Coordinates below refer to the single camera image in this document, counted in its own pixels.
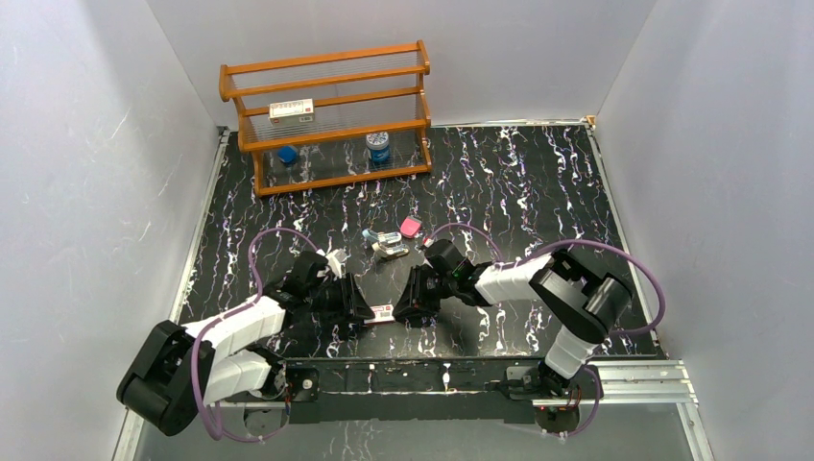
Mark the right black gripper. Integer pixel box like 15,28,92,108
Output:
392,265,457,319

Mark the red white staple box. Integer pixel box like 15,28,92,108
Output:
365,304,395,325

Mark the light blue stapler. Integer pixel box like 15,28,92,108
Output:
362,229,402,247

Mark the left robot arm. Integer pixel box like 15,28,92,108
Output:
116,250,376,436

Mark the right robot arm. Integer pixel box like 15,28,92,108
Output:
393,239,633,398

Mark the pink eraser block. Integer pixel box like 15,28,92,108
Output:
399,216,421,239

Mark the blue round tin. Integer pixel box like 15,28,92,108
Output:
365,132,391,165

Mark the small blue box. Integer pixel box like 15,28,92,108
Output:
276,145,299,167

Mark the orange wooden shelf rack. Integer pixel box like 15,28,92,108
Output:
219,40,432,197

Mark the white staple box on shelf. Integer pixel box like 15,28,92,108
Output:
268,99,315,127

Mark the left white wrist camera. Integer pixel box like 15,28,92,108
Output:
325,249,348,279

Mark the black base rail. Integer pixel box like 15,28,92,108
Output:
222,355,611,426

